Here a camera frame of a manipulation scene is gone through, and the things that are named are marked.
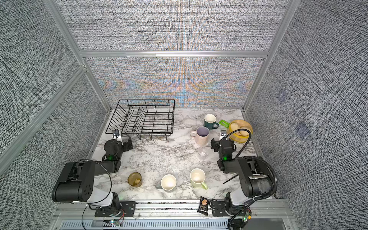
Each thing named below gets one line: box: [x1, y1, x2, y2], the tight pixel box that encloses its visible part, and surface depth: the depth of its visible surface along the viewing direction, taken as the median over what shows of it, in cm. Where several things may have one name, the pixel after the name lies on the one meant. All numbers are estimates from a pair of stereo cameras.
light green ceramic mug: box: [189, 168, 208, 190], surface depth 78 cm
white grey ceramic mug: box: [155, 174, 177, 192], surface depth 77 cm
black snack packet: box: [196, 195, 209, 217], surface depth 75 cm
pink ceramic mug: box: [190, 126, 210, 146], surface depth 96 cm
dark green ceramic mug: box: [203, 114, 219, 131], surface depth 102 cm
